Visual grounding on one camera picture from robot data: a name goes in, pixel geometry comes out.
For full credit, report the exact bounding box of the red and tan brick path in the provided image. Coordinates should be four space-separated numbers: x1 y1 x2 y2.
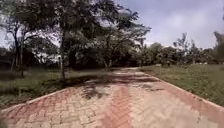
0 67 224 128

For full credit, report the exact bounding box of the group of large trees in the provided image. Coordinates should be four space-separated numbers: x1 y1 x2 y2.
0 0 153 81

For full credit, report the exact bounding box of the row of distant trees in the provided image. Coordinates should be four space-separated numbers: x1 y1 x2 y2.
133 31 224 67

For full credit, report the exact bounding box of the shaded grass strip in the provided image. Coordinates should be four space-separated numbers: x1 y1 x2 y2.
0 68 114 109

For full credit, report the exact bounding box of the grass field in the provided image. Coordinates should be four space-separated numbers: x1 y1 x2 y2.
139 63 224 108

